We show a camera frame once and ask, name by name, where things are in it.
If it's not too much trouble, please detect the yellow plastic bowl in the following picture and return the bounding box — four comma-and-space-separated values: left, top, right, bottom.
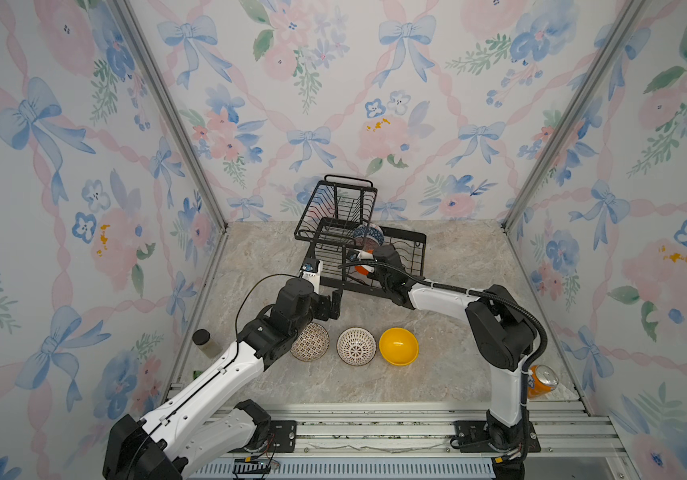
379, 328, 419, 367

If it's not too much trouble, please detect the aluminium frame post left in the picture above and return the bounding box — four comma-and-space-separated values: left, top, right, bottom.
105, 0, 228, 232

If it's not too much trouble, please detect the aluminium frame post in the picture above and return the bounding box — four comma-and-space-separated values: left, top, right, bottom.
503, 0, 647, 234
105, 0, 228, 232

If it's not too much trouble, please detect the white lattice pattern bowl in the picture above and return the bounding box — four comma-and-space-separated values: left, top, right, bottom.
336, 327, 377, 367

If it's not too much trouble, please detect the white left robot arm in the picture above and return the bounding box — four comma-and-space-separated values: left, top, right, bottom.
102, 276, 342, 479

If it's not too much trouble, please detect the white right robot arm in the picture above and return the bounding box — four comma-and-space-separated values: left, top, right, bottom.
367, 245, 547, 459

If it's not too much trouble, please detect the black wire dish rack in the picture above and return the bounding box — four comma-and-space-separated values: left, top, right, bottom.
294, 174, 427, 298

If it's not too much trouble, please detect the orange soda can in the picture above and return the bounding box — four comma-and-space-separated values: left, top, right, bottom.
527, 365, 561, 399

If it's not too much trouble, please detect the small dark spice jar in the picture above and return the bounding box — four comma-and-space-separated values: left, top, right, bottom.
191, 328, 221, 360

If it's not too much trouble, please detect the aluminium frame post right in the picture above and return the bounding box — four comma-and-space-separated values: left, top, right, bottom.
503, 0, 647, 234

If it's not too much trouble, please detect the pink striped bowl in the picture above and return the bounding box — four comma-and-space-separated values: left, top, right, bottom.
359, 238, 383, 253

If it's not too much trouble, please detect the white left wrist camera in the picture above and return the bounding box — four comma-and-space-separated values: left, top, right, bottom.
300, 258, 323, 294

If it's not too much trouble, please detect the brown dotted pattern bowl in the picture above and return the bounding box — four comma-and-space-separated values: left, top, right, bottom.
290, 323, 330, 362

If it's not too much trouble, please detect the blue triangle pattern bowl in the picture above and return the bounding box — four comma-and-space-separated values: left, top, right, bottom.
353, 224, 385, 249

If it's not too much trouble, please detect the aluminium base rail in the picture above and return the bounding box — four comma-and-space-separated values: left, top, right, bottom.
186, 401, 627, 480

